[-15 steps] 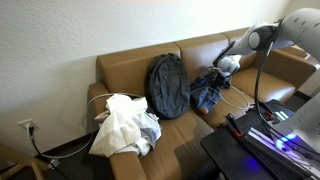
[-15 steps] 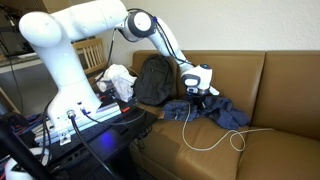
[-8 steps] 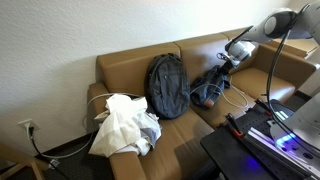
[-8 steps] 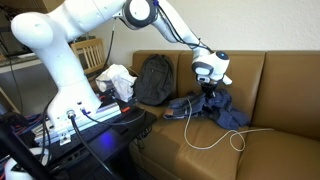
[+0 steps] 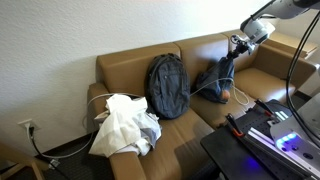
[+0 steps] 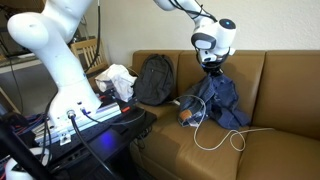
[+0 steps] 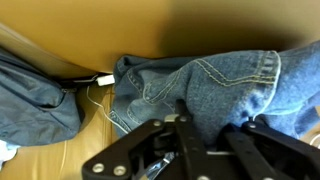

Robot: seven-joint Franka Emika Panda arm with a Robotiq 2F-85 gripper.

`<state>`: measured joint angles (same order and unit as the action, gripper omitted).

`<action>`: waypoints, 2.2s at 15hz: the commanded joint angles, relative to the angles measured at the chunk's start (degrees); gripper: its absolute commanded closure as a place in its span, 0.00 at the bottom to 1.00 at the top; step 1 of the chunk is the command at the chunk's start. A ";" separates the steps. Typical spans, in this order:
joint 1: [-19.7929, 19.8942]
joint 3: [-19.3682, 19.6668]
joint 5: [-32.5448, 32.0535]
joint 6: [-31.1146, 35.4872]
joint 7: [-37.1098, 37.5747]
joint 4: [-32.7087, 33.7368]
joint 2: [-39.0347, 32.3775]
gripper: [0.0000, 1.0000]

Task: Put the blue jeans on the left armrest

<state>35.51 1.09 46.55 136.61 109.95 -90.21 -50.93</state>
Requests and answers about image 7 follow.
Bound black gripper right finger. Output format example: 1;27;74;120
215;119;320;180

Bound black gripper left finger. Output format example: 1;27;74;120
81;98;215;180

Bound blue denim jeans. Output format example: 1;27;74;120
109;39;320;148

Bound dark grey backpack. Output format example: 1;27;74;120
0;45;85;148

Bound tan leather sofa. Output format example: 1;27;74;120
0;0;320;180

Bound white charging cable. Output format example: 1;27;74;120
71;73;132;135

